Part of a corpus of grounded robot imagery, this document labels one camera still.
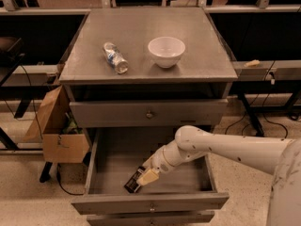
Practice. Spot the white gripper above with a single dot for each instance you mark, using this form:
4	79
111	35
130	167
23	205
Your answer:
161	163

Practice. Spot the dark rxbar chocolate wrapper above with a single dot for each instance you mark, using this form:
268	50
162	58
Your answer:
132	186

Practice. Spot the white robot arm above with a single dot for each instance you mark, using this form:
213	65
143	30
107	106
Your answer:
280	157

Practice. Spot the grey open middle drawer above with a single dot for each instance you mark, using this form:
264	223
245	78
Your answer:
116	155

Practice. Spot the grey bottom drawer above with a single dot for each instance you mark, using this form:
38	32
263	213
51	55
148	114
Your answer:
151	219

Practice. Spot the grey top drawer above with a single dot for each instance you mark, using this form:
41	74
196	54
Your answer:
148	113

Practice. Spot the grey drawer cabinet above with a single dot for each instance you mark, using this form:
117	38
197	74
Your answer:
204	72

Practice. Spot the brown cardboard box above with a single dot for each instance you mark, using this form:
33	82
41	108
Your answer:
50	128

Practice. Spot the clear plastic water bottle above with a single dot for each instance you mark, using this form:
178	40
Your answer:
114	58

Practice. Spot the white ceramic bowl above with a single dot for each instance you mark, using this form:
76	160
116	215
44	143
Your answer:
166	51

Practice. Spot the small yellow foam piece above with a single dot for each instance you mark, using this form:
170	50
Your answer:
252	63

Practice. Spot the grey side table left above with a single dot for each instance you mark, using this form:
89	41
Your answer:
10	60

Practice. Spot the grey side table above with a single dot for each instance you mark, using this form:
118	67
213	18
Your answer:
10	60
256	83

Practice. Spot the grey side table right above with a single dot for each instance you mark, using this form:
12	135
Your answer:
256	83

